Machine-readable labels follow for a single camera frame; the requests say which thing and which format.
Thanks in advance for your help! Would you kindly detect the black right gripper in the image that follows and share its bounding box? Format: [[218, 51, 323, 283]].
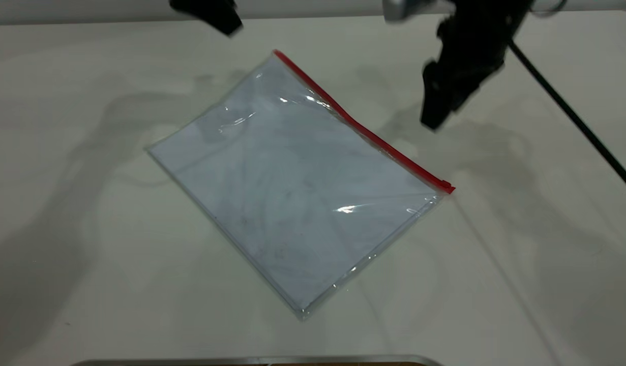
[[420, 0, 533, 131]]

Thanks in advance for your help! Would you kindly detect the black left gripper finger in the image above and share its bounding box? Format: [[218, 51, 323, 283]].
[[169, 0, 244, 37]]

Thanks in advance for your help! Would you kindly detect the transparent zip bag red strip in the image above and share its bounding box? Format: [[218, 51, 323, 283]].
[[146, 49, 456, 321]]

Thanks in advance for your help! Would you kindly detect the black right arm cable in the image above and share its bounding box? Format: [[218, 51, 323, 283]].
[[507, 40, 626, 198]]

